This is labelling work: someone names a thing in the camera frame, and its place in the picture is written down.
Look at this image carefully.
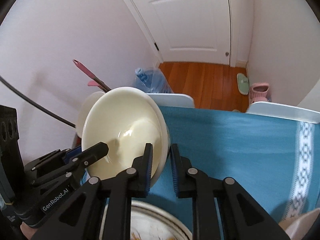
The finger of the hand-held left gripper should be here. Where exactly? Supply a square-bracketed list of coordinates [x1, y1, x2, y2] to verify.
[24, 142, 109, 182]
[37, 147, 83, 164]

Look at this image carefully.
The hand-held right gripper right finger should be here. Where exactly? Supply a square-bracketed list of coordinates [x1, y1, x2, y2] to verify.
[170, 144, 292, 240]

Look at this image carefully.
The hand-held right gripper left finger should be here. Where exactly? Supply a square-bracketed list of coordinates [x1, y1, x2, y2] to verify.
[31, 143, 153, 240]

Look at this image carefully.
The white bowl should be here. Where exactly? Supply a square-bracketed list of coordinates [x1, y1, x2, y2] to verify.
[76, 91, 107, 139]

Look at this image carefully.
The cream bowl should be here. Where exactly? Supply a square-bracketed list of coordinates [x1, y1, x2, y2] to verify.
[82, 87, 170, 188]

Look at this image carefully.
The printed cartoon plate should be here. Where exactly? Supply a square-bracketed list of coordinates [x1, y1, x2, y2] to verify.
[99, 200, 193, 240]

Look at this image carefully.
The teal tablecloth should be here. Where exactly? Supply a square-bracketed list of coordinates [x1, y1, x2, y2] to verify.
[105, 105, 320, 240]

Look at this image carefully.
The black clothes rack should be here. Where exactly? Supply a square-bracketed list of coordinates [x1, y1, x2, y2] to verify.
[0, 75, 77, 128]

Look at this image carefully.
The pink mop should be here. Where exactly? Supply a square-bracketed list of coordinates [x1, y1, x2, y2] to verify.
[72, 59, 113, 92]

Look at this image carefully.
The green slipper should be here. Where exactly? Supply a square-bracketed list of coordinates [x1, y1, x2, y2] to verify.
[237, 73, 250, 95]

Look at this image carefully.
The pink slipper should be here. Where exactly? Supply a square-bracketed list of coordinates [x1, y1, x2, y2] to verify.
[249, 82, 270, 103]

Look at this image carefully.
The pink square bowl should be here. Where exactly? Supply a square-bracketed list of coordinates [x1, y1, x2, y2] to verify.
[278, 208, 320, 240]

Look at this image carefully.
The white panel door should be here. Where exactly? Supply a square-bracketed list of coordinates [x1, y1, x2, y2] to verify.
[110, 0, 232, 67]

